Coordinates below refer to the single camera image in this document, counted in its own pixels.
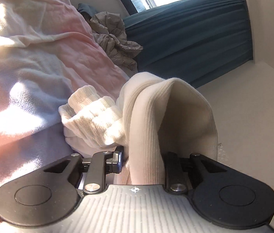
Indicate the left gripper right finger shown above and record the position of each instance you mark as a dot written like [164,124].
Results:
[176,180]

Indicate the pastel bed sheet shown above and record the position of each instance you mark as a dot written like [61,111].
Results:
[47,51]

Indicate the cream knit trousers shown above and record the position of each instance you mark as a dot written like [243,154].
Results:
[151,117]

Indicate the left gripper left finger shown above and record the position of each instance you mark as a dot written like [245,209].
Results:
[97,167]

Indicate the beige puffer jacket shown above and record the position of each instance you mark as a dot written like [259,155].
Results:
[109,32]

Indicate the right teal curtain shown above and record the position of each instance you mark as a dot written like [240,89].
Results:
[194,40]

